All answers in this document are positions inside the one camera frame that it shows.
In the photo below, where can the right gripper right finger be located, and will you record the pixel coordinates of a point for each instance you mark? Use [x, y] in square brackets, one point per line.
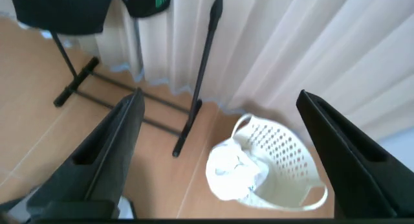
[359, 175]

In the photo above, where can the black clothes rack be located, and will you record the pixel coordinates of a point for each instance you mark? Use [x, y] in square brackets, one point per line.
[203, 62]

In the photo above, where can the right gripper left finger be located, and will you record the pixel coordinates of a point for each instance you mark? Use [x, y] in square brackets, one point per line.
[84, 178]

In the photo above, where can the black shorts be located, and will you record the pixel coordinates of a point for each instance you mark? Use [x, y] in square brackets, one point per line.
[58, 10]

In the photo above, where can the white garment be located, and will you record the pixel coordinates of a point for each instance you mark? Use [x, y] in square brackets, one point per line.
[229, 169]

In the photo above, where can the white laundry basket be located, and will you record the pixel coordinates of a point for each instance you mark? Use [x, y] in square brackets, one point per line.
[291, 165]

